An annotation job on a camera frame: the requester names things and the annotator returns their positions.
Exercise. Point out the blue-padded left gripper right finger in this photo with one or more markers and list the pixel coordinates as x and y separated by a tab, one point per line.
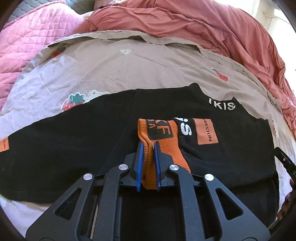
162	162

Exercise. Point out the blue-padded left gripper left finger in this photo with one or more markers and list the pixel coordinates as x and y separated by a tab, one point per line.
137	164

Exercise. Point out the black garment with orange cuffs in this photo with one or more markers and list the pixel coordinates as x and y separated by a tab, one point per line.
201	134

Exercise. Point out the right hand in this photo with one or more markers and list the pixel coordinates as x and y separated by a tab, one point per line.
289	199

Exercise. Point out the beige strawberry print bed sheet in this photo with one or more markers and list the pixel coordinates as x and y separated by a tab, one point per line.
80	68

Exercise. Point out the salmon red duvet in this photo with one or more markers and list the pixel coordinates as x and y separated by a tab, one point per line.
221	29

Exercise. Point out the pink quilted pillow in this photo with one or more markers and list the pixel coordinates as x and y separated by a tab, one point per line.
24	37

